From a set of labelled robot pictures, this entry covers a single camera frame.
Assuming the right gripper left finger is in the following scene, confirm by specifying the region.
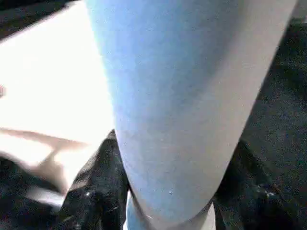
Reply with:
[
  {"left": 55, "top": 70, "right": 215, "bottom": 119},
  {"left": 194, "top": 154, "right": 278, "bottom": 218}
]
[{"left": 57, "top": 128, "right": 131, "bottom": 230}]

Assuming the white plastic table leg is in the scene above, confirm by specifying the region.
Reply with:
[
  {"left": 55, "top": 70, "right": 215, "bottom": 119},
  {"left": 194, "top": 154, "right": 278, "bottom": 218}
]
[{"left": 85, "top": 0, "right": 299, "bottom": 230}]

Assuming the white plastic table top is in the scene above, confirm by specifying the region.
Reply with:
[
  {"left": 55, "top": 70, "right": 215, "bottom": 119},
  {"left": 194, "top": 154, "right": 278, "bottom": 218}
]
[{"left": 0, "top": 0, "right": 117, "bottom": 198}]

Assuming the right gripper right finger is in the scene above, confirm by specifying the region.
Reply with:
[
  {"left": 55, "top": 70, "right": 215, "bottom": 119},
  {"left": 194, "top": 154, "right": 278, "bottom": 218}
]
[{"left": 213, "top": 139, "right": 307, "bottom": 230}]

